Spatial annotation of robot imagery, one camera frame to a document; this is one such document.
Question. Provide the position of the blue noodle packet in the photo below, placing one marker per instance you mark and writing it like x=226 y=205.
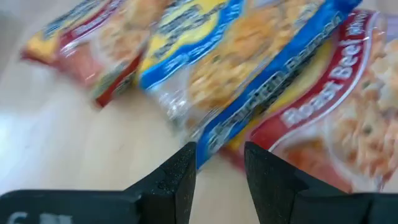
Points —
x=233 y=62

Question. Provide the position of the red beef noodle packet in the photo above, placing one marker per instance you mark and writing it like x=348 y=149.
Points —
x=342 y=109
x=93 y=56

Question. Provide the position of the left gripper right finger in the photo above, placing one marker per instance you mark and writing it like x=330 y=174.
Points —
x=280 y=202

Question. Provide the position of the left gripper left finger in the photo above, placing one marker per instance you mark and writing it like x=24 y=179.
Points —
x=168 y=199

